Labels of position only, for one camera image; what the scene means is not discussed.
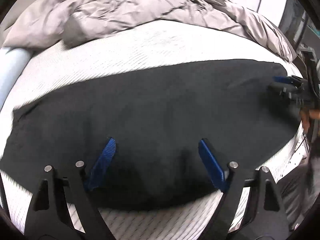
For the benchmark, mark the black pants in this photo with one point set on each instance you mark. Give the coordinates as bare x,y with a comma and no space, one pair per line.
157,117

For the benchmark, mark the person's right hand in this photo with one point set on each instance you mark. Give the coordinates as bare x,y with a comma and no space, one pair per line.
307,115

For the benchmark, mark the white honeycomb mattress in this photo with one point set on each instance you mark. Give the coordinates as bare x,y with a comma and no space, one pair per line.
150,45

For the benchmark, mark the grey crumpled duvet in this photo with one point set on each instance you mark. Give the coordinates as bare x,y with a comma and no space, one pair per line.
75,22

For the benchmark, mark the light blue pillow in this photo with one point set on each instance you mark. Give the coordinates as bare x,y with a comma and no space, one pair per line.
13,62

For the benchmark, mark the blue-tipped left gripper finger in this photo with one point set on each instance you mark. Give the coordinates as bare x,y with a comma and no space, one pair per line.
283,85

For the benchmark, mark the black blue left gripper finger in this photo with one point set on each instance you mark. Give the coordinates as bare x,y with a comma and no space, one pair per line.
61,208
264,216

